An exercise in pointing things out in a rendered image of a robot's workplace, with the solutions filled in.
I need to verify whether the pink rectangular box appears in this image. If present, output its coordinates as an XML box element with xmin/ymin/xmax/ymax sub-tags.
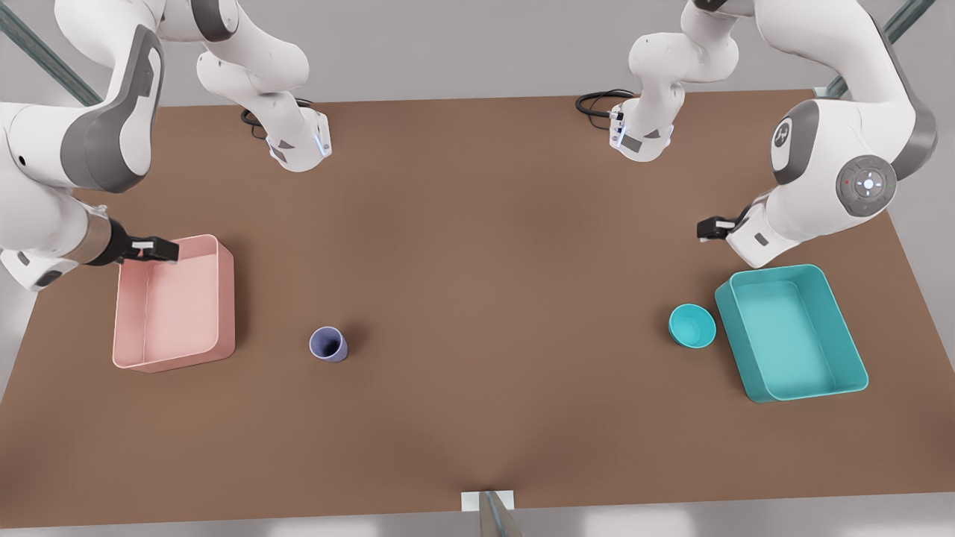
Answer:
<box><xmin>113</xmin><ymin>234</ymin><xmax>236</xmax><ymax>373</ymax></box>

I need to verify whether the teal bowl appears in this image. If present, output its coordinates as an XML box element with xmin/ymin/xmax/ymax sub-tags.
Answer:
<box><xmin>668</xmin><ymin>303</ymin><xmax>717</xmax><ymax>349</ymax></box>

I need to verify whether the teal rectangular box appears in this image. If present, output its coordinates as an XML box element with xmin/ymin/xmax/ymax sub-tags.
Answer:
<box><xmin>715</xmin><ymin>264</ymin><xmax>869</xmax><ymax>404</ymax></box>

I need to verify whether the purple cup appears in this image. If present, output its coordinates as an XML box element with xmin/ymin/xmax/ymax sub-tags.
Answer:
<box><xmin>310</xmin><ymin>327</ymin><xmax>349</xmax><ymax>363</ymax></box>

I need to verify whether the black cable loop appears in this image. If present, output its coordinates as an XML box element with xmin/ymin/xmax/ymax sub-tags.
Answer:
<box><xmin>240</xmin><ymin>98</ymin><xmax>314</xmax><ymax>142</ymax></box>
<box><xmin>576</xmin><ymin>89</ymin><xmax>637</xmax><ymax>133</ymax></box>

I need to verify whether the silver frame post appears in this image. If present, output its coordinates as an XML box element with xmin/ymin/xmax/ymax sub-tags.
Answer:
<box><xmin>814</xmin><ymin>0</ymin><xmax>936</xmax><ymax>100</ymax></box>
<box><xmin>0</xmin><ymin>6</ymin><xmax>102</xmax><ymax>107</ymax></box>
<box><xmin>461</xmin><ymin>490</ymin><xmax>517</xmax><ymax>537</ymax></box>

